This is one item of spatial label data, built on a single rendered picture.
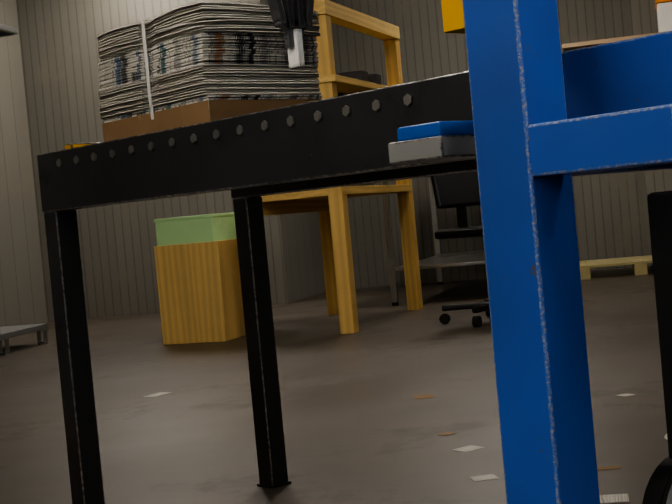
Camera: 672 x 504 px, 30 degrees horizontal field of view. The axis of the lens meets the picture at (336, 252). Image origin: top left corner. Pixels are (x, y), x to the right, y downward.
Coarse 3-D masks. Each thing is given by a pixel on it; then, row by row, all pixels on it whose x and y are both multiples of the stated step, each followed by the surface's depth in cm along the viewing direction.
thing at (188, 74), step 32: (160, 32) 240; (192, 32) 233; (224, 32) 234; (256, 32) 238; (160, 64) 241; (192, 64) 233; (224, 64) 234; (256, 64) 239; (288, 64) 244; (160, 96) 241; (192, 96) 234; (224, 96) 233; (256, 96) 238; (288, 96) 243; (320, 96) 249
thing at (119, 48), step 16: (112, 32) 254; (128, 32) 249; (112, 48) 254; (128, 48) 250; (112, 64) 254; (128, 64) 250; (112, 80) 254; (128, 80) 250; (112, 96) 254; (128, 96) 250; (112, 112) 255; (128, 112) 250; (144, 112) 248
